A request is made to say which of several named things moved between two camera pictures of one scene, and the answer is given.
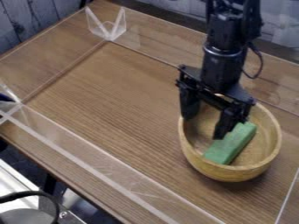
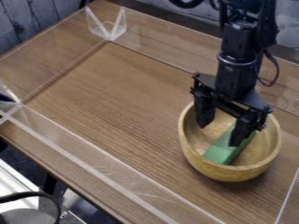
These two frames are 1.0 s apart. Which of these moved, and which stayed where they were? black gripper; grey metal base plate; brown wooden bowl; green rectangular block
Moved: black gripper
Stayed: green rectangular block; brown wooden bowl; grey metal base plate
